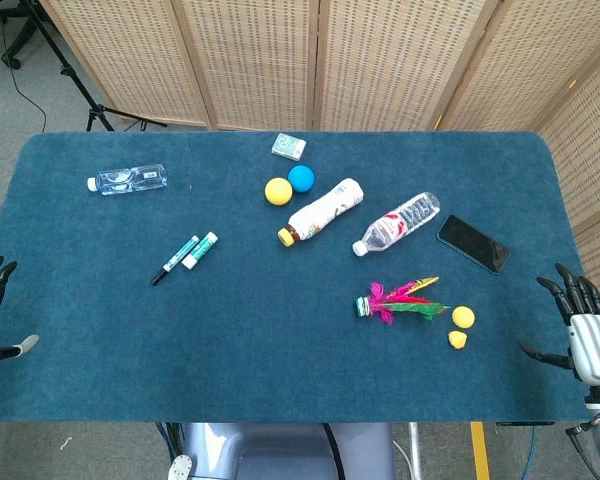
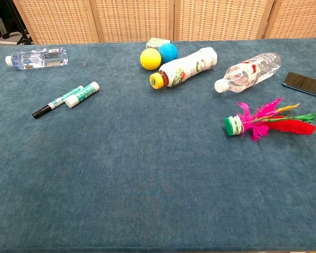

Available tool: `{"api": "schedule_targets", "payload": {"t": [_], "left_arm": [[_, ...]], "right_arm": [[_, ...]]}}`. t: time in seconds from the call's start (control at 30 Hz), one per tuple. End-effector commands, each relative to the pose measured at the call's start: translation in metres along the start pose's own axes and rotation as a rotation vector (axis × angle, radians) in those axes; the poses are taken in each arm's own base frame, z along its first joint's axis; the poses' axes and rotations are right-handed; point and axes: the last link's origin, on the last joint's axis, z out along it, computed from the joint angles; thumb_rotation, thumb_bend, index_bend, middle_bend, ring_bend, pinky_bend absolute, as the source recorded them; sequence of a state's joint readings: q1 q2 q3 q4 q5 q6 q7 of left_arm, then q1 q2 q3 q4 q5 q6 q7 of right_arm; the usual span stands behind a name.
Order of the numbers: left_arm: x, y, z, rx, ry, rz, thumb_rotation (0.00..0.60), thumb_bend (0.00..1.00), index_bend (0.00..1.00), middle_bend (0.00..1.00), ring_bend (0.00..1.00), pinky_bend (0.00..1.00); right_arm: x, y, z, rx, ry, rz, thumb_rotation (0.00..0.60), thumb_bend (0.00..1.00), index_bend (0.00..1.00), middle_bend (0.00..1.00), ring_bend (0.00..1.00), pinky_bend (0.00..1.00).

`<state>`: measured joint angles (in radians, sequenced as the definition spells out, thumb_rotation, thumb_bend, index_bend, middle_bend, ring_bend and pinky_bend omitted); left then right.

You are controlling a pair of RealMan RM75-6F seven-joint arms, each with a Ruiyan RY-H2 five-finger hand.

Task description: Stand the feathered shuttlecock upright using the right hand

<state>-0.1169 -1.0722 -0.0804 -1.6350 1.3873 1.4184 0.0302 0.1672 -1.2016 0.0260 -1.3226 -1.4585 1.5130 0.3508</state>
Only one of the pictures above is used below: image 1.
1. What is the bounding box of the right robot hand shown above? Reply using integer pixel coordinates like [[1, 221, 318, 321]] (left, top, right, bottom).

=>
[[517, 262, 600, 387]]

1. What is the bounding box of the colourful feather shuttlecock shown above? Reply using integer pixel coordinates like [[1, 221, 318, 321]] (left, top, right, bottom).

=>
[[355, 276, 451, 325]]

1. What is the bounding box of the square clear water bottle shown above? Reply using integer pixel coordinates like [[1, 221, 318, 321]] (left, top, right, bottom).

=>
[[86, 164, 169, 196]]

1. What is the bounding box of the clear bottle red label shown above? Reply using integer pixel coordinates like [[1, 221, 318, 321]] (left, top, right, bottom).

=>
[[351, 191, 441, 257]]

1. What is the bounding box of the black tripod stand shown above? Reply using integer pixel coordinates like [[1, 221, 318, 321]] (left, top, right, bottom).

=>
[[21, 0, 168, 132]]

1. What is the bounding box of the white drink bottle yellow cap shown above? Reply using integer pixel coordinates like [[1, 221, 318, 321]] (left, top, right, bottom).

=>
[[277, 177, 365, 247]]

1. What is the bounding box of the small yellow foam ball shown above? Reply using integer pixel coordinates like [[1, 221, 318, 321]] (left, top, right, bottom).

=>
[[451, 305, 476, 330]]

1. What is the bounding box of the yellow floor tape strip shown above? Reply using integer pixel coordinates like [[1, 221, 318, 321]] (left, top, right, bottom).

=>
[[469, 421, 491, 480]]

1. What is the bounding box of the black smartphone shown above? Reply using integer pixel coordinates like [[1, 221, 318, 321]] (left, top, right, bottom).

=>
[[436, 214, 512, 275]]

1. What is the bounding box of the green marker pen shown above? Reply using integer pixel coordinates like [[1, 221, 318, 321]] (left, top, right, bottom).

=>
[[149, 234, 200, 287]]

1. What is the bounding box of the green white glue stick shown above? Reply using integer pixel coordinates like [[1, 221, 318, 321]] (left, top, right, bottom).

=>
[[181, 231, 219, 270]]

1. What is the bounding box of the black office chair base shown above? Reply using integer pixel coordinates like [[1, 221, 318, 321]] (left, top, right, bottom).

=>
[[0, 0, 46, 70]]

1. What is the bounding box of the blue table cloth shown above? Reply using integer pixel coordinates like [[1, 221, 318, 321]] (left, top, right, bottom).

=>
[[0, 130, 600, 424]]

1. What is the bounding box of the large yellow foam ball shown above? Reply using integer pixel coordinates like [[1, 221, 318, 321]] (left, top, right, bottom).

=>
[[264, 177, 294, 206]]

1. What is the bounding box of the grey robot torso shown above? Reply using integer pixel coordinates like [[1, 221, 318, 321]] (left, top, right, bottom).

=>
[[166, 422, 397, 480]]

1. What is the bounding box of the blue foam ball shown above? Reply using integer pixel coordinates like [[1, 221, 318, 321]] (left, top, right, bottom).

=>
[[287, 165, 316, 194]]

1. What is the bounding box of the teal card box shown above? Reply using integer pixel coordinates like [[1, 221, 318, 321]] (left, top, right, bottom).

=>
[[271, 132, 307, 162]]

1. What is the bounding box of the wicker folding screen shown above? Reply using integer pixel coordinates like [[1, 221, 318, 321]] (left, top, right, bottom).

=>
[[39, 0, 600, 321]]

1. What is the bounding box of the black cable on floor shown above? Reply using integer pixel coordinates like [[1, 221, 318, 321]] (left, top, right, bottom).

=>
[[0, 4, 48, 134]]

